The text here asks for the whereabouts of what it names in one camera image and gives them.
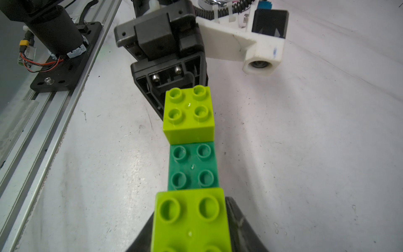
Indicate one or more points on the lime lego brick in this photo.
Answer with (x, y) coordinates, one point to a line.
(191, 221)
(188, 115)

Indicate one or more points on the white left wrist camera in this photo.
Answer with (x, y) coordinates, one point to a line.
(255, 37)

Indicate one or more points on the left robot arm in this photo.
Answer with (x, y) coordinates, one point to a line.
(52, 34)

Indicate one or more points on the dark green long lego brick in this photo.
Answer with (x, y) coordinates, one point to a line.
(192, 166)

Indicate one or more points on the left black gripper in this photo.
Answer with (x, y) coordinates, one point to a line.
(169, 51)

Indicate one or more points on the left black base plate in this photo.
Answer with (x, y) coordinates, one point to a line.
(66, 75)

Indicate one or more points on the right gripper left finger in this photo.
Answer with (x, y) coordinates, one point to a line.
(142, 243)

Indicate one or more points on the aluminium mounting rail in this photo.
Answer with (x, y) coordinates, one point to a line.
(25, 168)

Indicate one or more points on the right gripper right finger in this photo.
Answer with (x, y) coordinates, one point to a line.
(242, 235)

